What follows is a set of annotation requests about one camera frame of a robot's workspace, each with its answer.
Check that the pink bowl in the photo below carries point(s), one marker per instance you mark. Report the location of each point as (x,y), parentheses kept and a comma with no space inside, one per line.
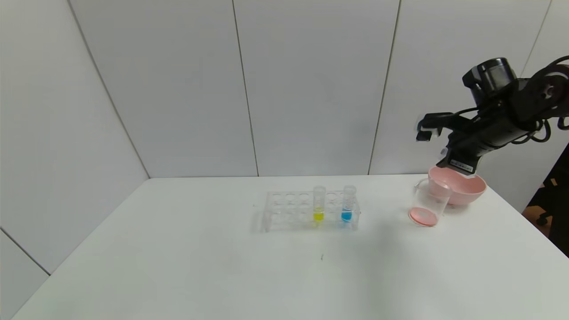
(466,191)

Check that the clear plastic test tube rack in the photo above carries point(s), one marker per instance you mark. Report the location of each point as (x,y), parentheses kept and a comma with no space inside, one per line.
(289,211)

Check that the yellow pigment test tube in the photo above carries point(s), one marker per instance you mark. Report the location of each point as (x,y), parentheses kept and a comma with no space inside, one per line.
(318,216)

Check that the blue pigment test tube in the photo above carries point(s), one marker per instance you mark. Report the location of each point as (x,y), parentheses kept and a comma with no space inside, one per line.
(346,216)

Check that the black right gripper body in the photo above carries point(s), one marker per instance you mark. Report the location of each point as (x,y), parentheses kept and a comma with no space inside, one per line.
(462,164)

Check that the clear glass beaker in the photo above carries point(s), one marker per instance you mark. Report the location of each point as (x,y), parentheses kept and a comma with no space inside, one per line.
(426,215)

